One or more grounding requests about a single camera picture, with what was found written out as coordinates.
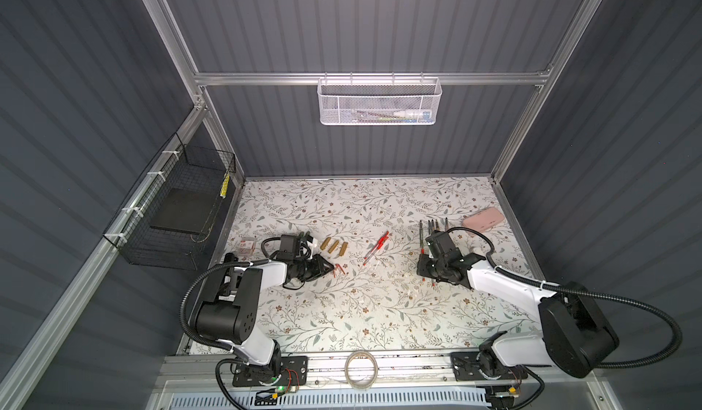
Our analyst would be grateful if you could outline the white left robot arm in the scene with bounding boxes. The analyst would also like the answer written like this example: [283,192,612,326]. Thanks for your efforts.
[179,234,336,367]

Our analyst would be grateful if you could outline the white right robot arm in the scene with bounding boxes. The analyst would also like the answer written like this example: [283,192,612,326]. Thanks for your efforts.
[417,228,620,380]

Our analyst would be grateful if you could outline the pens in white basket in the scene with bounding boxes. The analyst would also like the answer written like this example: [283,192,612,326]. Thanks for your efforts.
[351,110,435,125]

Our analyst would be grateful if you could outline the pink glasses case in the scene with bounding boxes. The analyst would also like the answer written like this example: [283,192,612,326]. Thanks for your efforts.
[462,207,506,233]

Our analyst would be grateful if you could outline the black small device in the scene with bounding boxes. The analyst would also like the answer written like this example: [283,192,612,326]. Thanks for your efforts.
[223,253,239,264]

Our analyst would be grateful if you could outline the yellow marker in basket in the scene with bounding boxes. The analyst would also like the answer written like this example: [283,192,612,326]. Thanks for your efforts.
[219,172,230,199]

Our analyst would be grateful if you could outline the black foam pad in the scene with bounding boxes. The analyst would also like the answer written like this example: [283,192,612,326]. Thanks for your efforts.
[150,188,219,235]

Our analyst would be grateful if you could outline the white vent grille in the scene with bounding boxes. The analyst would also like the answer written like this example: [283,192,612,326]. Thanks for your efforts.
[166,386,492,410]

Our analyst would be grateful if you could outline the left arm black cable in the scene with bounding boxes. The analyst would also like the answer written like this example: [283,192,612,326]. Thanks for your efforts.
[179,235,308,410]

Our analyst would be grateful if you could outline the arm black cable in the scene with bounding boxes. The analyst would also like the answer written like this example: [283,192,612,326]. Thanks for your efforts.
[179,235,308,410]
[457,226,684,410]

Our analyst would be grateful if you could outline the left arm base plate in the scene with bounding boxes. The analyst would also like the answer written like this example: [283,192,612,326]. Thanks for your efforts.
[232,356,309,387]

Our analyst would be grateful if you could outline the coiled clear cable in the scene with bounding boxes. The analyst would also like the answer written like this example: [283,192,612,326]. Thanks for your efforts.
[344,350,380,391]

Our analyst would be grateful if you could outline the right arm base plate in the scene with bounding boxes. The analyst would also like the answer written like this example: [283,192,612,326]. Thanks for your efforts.
[450,351,528,382]

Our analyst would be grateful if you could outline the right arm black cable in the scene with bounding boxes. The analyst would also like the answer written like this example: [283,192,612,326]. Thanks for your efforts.
[457,226,684,410]

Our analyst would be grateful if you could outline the black wire basket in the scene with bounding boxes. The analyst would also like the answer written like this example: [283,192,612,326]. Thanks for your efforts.
[103,137,237,270]

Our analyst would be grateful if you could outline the white wire mesh basket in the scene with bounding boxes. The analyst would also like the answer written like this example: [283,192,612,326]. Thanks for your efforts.
[316,77,442,126]

